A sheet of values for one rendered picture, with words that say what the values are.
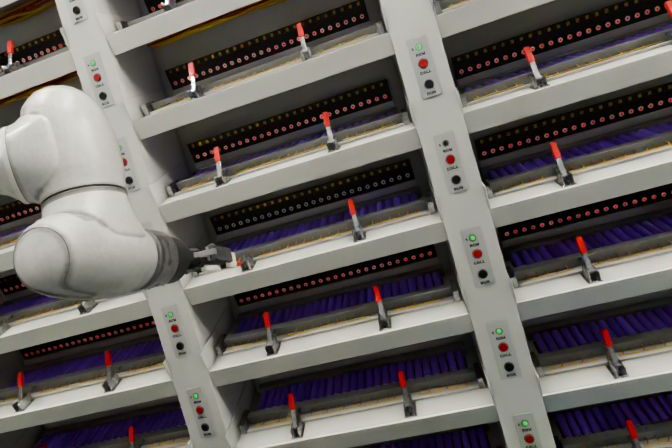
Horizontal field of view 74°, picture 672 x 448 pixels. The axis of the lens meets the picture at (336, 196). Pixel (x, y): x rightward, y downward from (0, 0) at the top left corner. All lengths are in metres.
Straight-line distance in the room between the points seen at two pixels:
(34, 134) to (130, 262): 0.19
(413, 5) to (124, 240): 0.69
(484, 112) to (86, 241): 0.73
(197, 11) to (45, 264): 0.69
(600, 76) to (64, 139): 0.91
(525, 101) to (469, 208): 0.24
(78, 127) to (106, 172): 0.07
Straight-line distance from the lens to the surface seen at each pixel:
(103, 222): 0.60
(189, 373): 1.17
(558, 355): 1.14
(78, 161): 0.64
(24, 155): 0.66
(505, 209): 0.96
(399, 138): 0.94
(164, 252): 0.69
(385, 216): 1.02
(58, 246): 0.57
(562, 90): 0.99
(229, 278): 1.05
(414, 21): 0.98
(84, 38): 1.22
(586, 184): 1.00
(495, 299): 1.00
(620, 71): 1.03
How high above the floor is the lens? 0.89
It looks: 2 degrees down
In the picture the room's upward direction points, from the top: 16 degrees counter-clockwise
